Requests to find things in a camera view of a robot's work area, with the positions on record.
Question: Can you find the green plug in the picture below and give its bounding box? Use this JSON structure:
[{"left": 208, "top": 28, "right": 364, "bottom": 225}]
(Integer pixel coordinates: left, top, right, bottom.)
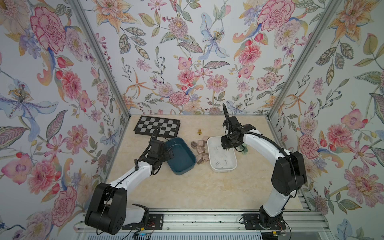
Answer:
[{"left": 241, "top": 144, "right": 248, "bottom": 155}]

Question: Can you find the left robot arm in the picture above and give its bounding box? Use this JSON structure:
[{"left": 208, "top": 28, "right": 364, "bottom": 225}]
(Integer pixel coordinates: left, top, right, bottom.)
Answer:
[{"left": 85, "top": 140, "right": 174, "bottom": 235}]

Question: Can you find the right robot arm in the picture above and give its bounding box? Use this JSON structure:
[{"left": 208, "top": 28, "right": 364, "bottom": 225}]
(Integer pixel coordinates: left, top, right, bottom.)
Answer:
[{"left": 221, "top": 115, "right": 308, "bottom": 224}]

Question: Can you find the white storage box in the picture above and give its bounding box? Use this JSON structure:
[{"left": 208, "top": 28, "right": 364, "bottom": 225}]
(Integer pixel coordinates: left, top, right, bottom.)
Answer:
[{"left": 207, "top": 137, "right": 238, "bottom": 173}]

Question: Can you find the teal storage box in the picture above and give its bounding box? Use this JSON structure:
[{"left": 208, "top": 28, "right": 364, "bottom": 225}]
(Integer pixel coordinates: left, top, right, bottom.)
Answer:
[{"left": 165, "top": 138, "right": 197, "bottom": 176}]

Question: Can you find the black white chessboard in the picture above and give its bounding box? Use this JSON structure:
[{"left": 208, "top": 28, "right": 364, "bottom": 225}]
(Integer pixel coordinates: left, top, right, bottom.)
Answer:
[{"left": 134, "top": 116, "right": 181, "bottom": 139}]

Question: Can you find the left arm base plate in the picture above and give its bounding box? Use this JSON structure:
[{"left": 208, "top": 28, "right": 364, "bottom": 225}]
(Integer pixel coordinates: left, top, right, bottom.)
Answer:
[{"left": 122, "top": 214, "right": 164, "bottom": 231}]

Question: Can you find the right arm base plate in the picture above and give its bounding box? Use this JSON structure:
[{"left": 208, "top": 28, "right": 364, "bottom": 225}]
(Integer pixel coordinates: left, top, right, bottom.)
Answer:
[{"left": 242, "top": 214, "right": 287, "bottom": 230}]

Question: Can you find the aluminium front rail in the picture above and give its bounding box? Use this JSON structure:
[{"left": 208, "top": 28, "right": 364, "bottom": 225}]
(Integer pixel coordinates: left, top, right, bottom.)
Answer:
[{"left": 73, "top": 209, "right": 331, "bottom": 234}]

